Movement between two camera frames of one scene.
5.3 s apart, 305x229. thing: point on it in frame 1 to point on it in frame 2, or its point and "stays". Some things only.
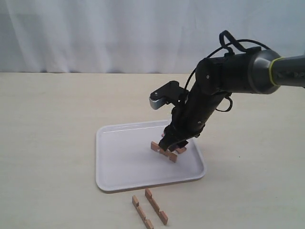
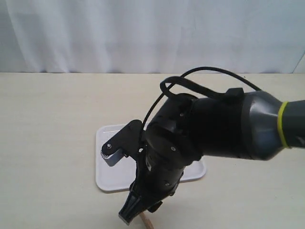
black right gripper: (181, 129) to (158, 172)
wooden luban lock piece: (135, 202) stays
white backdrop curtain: (139, 36) stays
